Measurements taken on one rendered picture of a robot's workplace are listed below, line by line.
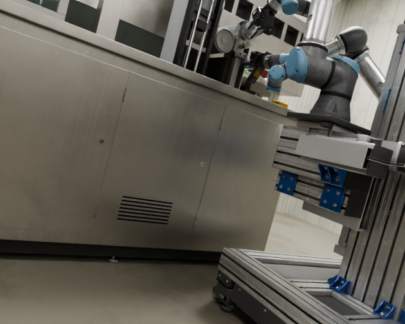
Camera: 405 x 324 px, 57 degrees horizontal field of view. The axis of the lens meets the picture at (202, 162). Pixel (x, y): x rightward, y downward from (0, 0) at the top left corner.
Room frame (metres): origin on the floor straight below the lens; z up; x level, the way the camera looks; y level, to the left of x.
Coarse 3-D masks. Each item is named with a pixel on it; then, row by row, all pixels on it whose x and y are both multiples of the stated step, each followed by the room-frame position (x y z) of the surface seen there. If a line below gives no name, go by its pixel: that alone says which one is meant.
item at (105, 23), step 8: (104, 0) 1.71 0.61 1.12; (112, 0) 1.73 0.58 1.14; (120, 0) 1.75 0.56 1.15; (96, 8) 1.78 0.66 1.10; (104, 8) 1.72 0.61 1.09; (112, 8) 1.74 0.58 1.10; (120, 8) 1.76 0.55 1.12; (96, 16) 1.76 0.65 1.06; (104, 16) 1.72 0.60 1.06; (112, 16) 1.74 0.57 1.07; (96, 24) 1.73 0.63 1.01; (104, 24) 1.73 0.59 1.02; (112, 24) 1.75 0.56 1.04; (96, 32) 1.71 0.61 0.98; (104, 32) 1.73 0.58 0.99; (112, 32) 1.75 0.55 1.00
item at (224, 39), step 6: (222, 30) 2.01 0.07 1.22; (228, 30) 2.03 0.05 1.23; (216, 36) 2.00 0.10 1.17; (222, 36) 2.02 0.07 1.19; (228, 36) 2.04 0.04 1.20; (216, 42) 2.00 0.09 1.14; (222, 42) 2.02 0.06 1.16; (228, 42) 2.04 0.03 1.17; (222, 48) 2.03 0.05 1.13; (228, 48) 2.05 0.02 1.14
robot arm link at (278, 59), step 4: (272, 56) 1.92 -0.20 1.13; (276, 56) 1.89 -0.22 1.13; (280, 56) 1.87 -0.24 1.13; (284, 56) 1.85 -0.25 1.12; (288, 56) 1.86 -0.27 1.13; (268, 60) 1.93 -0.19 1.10; (272, 60) 1.91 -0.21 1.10; (276, 60) 1.88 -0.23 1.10; (280, 60) 1.86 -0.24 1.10; (284, 60) 1.85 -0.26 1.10; (272, 64) 1.91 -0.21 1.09; (276, 64) 1.88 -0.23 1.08
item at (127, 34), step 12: (72, 0) 1.89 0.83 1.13; (72, 12) 1.90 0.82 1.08; (84, 12) 1.93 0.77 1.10; (84, 24) 1.94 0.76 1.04; (120, 24) 2.04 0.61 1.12; (120, 36) 2.05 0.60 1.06; (132, 36) 2.09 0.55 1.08; (144, 36) 2.12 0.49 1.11; (156, 36) 2.16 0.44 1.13; (144, 48) 2.13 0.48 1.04; (156, 48) 2.17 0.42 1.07; (192, 60) 2.31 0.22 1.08
